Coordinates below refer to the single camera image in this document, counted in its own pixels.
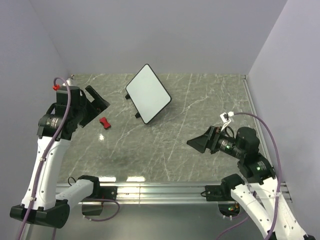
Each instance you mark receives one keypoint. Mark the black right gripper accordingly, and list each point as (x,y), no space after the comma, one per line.
(199,142)

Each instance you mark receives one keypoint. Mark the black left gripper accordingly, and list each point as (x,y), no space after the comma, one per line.
(96,106)

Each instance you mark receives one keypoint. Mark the red bone-shaped eraser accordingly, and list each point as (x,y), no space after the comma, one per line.
(104,122)

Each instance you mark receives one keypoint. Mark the small white whiteboard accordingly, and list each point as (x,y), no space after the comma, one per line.
(148,94)

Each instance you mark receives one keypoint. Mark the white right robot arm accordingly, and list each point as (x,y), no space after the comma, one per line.
(256,188)

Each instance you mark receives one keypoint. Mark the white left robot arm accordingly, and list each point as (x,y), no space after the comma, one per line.
(41,205)

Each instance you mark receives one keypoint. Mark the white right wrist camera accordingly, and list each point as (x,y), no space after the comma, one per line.
(227,118)

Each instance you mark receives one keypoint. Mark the red left wrist camera cap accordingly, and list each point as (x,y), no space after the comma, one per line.
(56,87)

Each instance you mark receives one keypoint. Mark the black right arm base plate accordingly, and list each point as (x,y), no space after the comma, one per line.
(216,193)

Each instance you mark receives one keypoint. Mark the aluminium front rail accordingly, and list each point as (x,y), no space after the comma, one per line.
(162,193)

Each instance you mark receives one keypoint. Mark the aluminium rail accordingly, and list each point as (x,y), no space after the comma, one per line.
(162,193)
(264,148)

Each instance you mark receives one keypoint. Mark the aluminium right side rail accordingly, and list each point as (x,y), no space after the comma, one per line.
(264,148)

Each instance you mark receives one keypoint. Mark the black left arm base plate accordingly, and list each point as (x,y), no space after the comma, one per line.
(108,192)

